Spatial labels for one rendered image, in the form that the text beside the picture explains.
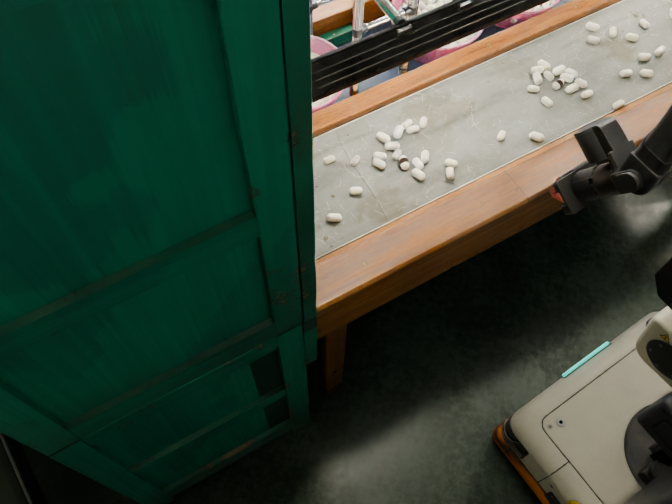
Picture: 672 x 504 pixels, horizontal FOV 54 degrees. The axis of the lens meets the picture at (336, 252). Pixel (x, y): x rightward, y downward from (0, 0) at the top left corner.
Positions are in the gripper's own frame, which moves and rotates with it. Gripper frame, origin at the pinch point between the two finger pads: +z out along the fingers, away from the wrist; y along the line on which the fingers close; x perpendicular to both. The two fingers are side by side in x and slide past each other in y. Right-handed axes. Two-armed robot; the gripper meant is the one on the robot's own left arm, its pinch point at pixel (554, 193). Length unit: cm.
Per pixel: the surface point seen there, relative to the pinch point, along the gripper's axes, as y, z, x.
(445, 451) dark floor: 22, 79, 65
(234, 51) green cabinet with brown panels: 57, -47, -37
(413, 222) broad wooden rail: 15.8, 29.9, -5.9
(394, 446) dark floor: 34, 83, 56
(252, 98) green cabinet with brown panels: 56, -41, -33
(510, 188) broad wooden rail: -8.9, 27.3, -1.3
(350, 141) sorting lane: 14, 45, -30
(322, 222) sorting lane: 32, 38, -16
